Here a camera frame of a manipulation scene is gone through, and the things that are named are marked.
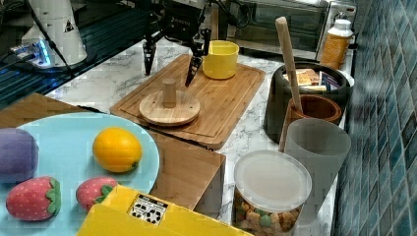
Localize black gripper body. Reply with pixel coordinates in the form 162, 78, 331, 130
154, 0, 210, 44

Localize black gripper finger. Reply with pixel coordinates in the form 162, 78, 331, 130
143, 13, 161, 75
185, 29, 211, 88

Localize round wooden lid with knob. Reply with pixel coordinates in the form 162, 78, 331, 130
139, 79, 201, 127

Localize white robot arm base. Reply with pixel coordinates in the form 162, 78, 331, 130
11, 0, 96, 73

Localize bamboo cutting board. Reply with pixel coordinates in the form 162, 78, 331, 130
110, 54, 266, 149

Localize clear jar with white lid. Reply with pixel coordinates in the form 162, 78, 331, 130
232, 150, 312, 236

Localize yellow cylindrical container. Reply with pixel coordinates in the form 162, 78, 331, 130
203, 40, 239, 80

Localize wooden pestle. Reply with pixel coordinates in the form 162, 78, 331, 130
275, 17, 302, 112

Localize black round container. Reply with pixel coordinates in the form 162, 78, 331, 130
264, 62, 354, 144

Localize toaster oven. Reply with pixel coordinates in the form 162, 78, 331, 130
226, 0, 357, 61

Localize snack packets in container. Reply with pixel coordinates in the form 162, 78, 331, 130
296, 69, 341, 91

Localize orange toy fruit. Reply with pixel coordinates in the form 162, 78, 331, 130
92, 127, 143, 173

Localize brown wooden mortar bowl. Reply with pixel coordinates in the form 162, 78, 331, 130
278, 94, 343, 153

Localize orange bottle with white cap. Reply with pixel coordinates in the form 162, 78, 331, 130
320, 19, 353, 70

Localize wooden box stand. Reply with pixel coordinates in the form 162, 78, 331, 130
0, 93, 225, 218

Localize light blue plate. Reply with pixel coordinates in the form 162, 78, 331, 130
0, 112, 159, 236

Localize grey plastic cup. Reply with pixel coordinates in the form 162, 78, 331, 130
284, 118, 351, 225

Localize right red toy strawberry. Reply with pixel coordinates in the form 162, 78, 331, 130
76, 176, 118, 211

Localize red toy strawberry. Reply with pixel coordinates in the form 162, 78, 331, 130
6, 176, 61, 221
76, 176, 118, 211

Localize purple toy eggplant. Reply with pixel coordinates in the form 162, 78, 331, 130
0, 128, 38, 183

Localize yellow cardboard box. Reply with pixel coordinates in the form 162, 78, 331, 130
76, 185, 253, 236

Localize left red toy strawberry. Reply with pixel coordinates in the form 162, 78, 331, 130
6, 176, 61, 221

